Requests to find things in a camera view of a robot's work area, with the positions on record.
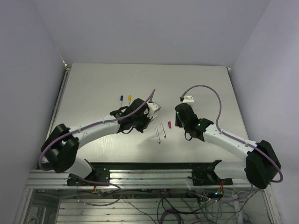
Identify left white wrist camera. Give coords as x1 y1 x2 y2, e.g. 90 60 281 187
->
148 102 161 118

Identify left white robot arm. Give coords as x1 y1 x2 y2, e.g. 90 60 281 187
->
39 98 160 185

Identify red marker pen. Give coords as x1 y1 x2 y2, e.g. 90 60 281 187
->
155 127 161 144

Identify aluminium frame rail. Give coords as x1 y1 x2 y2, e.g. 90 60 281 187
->
25 169 250 189

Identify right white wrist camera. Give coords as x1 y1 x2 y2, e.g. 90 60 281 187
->
180 95 194 104

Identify purple marker pen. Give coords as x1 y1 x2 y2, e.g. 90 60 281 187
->
160 120 167 138

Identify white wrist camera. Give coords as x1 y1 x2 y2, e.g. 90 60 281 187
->
148 102 161 118
180 95 194 104

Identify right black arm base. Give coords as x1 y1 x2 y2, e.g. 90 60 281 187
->
187 160 233 186

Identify loose cables under table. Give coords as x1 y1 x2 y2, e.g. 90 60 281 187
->
77 185 248 224

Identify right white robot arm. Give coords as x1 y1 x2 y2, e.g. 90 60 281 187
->
175 103 281 189

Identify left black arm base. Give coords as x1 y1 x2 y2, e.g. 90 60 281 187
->
67 158 110 186

